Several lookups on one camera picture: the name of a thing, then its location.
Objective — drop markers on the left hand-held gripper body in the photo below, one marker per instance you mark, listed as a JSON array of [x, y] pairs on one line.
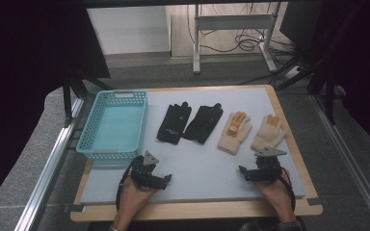
[[144, 173]]

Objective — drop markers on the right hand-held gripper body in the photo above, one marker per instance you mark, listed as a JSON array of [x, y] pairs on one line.
[[268, 170]]

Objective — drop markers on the beige glove with orange fingers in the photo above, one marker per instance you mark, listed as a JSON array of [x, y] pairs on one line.
[[268, 133]]

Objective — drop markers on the teal plastic basket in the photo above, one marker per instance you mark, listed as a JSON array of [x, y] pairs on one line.
[[118, 128]]

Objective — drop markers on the black glove with white logo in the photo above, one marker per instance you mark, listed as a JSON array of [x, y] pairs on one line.
[[172, 125]]

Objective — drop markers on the plain black glove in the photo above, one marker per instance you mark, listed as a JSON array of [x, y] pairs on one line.
[[203, 123]]

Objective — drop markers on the person's left hand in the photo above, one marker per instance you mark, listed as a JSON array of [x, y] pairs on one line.
[[135, 197]]

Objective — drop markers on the person's right hand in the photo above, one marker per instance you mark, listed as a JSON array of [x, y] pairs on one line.
[[274, 195]]

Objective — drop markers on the grey table mat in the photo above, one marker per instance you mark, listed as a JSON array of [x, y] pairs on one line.
[[192, 166]]

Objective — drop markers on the beige glove with orange palm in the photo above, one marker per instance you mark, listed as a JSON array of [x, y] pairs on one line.
[[234, 133]]

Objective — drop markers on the black stand legs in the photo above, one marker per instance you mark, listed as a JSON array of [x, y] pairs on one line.
[[329, 96], [69, 93]]

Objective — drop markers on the white power strip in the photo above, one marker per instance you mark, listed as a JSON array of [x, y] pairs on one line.
[[291, 72]]

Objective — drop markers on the dark curtain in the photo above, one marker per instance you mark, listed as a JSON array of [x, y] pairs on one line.
[[22, 64], [366, 64]]

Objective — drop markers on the aluminium rail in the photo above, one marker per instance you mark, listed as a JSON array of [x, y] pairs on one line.
[[350, 160], [48, 166]]

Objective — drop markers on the white metal desk frame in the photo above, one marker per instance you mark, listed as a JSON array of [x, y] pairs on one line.
[[234, 22]]

